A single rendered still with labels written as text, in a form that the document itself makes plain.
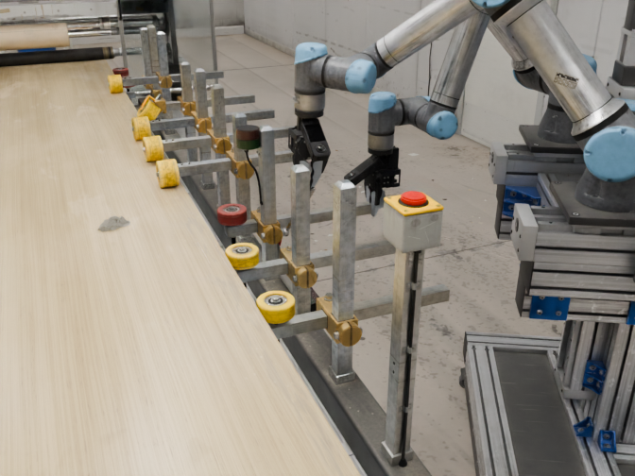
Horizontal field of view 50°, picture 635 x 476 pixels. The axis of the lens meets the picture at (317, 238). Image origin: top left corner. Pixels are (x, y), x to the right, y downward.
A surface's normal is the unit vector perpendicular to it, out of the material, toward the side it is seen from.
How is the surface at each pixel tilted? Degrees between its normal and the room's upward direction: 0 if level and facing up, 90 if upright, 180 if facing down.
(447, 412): 0
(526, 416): 0
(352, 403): 0
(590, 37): 90
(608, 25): 90
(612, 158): 96
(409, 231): 90
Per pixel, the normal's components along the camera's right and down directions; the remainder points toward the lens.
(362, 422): 0.00, -0.90
